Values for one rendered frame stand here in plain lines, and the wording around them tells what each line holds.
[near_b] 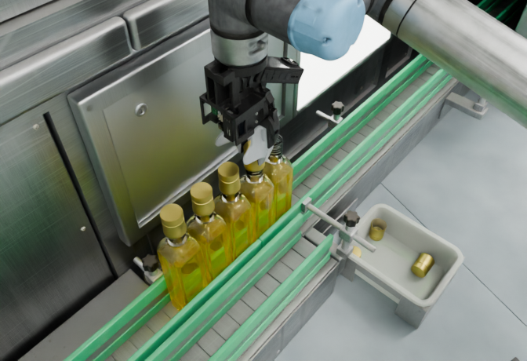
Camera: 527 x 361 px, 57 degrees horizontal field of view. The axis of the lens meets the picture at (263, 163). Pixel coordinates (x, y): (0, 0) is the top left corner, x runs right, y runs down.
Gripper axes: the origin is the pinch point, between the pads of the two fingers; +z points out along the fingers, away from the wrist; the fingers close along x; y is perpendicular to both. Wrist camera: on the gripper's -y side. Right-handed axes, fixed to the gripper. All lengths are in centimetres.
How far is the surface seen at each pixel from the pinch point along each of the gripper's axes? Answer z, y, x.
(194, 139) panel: 4.6, 1.9, -13.0
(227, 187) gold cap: 2.5, 7.0, 0.8
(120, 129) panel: -7.3, 15.2, -13.0
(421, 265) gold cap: 36, -24, 27
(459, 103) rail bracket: 30, -73, 10
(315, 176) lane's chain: 28.3, -23.4, -2.3
